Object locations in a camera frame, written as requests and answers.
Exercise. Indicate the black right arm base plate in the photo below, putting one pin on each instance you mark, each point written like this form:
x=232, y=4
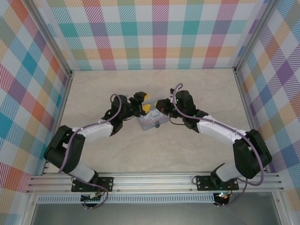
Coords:
x=202, y=182

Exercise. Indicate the black controller board green connector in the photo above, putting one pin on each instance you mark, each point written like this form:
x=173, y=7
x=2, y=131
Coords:
x=91, y=198

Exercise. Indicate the aluminium side rail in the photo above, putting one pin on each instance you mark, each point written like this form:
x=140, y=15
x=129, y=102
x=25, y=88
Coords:
x=59, y=117
x=249, y=117

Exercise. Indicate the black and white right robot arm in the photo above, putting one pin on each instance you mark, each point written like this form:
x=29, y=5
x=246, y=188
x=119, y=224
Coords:
x=248, y=154

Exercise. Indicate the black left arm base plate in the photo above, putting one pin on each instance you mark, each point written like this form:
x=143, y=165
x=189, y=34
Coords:
x=106, y=184

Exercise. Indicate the black controller board orange part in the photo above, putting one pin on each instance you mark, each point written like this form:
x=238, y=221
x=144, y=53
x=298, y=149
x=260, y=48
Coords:
x=222, y=198

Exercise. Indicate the pastel cartoon tin box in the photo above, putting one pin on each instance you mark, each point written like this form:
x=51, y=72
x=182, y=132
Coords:
x=147, y=122

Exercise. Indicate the grey metal lower panel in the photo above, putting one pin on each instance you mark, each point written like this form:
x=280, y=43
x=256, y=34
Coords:
x=152, y=214

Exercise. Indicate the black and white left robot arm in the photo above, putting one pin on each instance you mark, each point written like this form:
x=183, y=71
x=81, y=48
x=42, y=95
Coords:
x=77, y=150

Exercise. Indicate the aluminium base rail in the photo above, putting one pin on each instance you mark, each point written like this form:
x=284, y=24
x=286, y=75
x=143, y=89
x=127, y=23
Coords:
x=152, y=181

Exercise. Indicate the aluminium frame post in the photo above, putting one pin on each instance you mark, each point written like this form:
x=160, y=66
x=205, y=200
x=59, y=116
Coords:
x=256, y=35
x=48, y=38

